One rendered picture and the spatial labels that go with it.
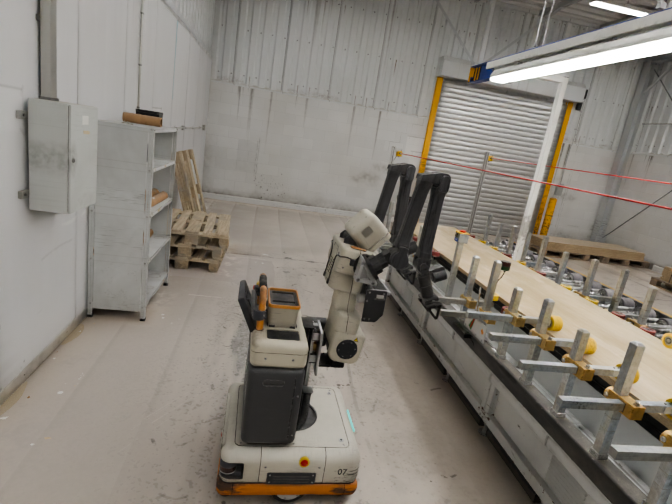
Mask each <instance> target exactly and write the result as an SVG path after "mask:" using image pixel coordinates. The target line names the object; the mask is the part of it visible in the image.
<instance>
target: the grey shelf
mask: <svg viewBox="0 0 672 504"><path fill-rule="evenodd" d="M121 122H123V121H120V120H98V132H97V180H96V203H94V204H92V205H89V240H88V299H87V317H92V316H93V313H92V305H93V308H97V309H110V310H122V311H134V312H140V321H145V320H146V306H147V305H148V303H149V300H150V298H151V297H152V296H153V295H154V294H155V293H156V292H157V290H158V289H159V287H160V286H161V285H162V283H163V282H164V283H163V286H168V272H169V256H170V241H171V225H172V210H173V194H174V179H175V163H176V148H177V132H178V129H177V128H171V127H165V126H162V127H156V126H149V125H143V124H136V123H133V125H130V124H125V123H121ZM175 133H176V134H175ZM172 139H173V148H172ZM174 142H175V143H174ZM174 144H175V145H174ZM174 146H175V147H174ZM147 148H148V162H147ZM171 155H172V160H171ZM173 157H174V158H173ZM173 159H174V160H173ZM170 171H171V180H170ZM172 174H173V175H172ZM172 176H173V177H172ZM172 178H173V179H172ZM172 180H173V181H172ZM169 187H170V196H169ZM153 188H156V189H158V191H159V193H160V192H162V191H165V192H167V194H168V198H167V199H165V200H163V201H162V202H160V203H158V204H156V205H155V206H153V207H151V202H152V189H153ZM145 189H146V202H145ZM148 191H149V192H148ZM148 194H149V195H148ZM171 197H172V198H171ZM147 204H148V205H147ZM168 204H169V212H168ZM170 205H171V206H170ZM170 207H171V208H170ZM147 209H148V210H147ZM170 209H171V210H170ZM144 210H145V211H144ZM170 211H171V212H170ZM170 213H171V214H170ZM167 219H168V228H167ZM169 221H170V222H169ZM169 223H170V224H169ZM169 225H170V226H169ZM169 227H170V228H169ZM146 229H147V230H146ZM150 229H152V230H153V232H154V233H153V235H152V236H151V237H150ZM169 229H170V230H169ZM143 232H144V243H143ZM146 234H147V235H146ZM166 243H167V244H166ZM93 248H94V255H93ZM165 252H166V260H165ZM167 252H168V253H167ZM167 254H168V255H167ZM167 256H168V257H167ZM167 258H168V259H167ZM167 260H168V261H167ZM164 268H165V272H164ZM166 269H167V270H166ZM166 271H167V272H166ZM89 312H90V313H89ZM142 314H143V315H142Z"/></svg>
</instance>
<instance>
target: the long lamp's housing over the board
mask: <svg viewBox="0 0 672 504"><path fill-rule="evenodd" d="M668 39H672V27H668V28H664V29H660V30H656V31H652V32H648V33H644V34H640V35H636V36H632V37H628V38H623V39H619V40H615V41H611V42H607V43H603V44H599V45H595V46H591V47H587V48H583V49H579V50H575V51H571V52H567V53H563V54H559V55H555V56H551V57H547V58H543V59H539V60H535V61H531V62H527V63H523V64H519V65H515V66H511V67H507V68H503V69H499V70H494V71H493V72H492V74H491V75H490V80H489V81H491V79H492V78H494V77H498V76H503V75H507V74H512V73H517V72H521V71H526V70H530V69H535V68H540V67H544V66H549V65H553V64H558V63H563V62H567V61H572V60H576V59H581V58H586V57H590V56H595V55H599V54H604V53H608V52H613V51H618V50H622V49H627V48H631V47H636V46H641V45H645V44H650V43H654V42H659V41H664V40H668Z"/></svg>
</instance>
